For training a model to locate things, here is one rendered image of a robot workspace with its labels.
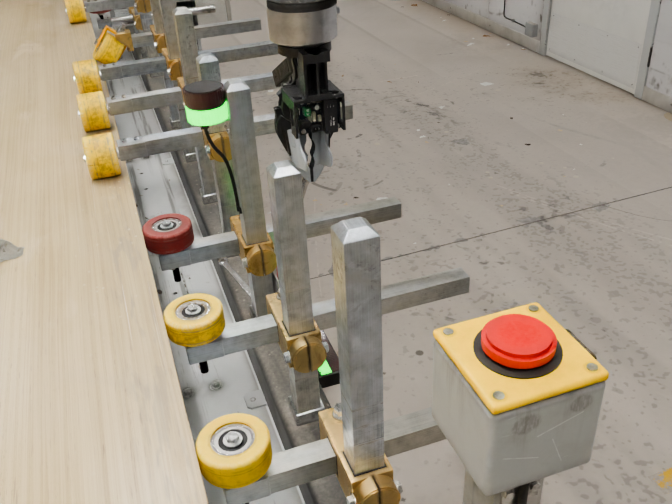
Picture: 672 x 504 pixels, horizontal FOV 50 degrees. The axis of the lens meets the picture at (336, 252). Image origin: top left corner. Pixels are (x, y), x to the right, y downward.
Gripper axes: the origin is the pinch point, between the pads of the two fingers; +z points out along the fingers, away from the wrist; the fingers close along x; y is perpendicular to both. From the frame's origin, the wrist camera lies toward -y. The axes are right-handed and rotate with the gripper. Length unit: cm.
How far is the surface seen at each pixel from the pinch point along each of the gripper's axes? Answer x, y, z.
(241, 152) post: -8.5, -7.0, -1.9
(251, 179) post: -7.5, -7.0, 2.9
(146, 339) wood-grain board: -28.0, 15.5, 11.5
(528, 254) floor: 111, -100, 101
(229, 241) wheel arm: -11.8, -11.3, 15.6
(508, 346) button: -9, 68, -22
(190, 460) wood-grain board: -26.1, 37.9, 11.5
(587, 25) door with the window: 251, -263, 72
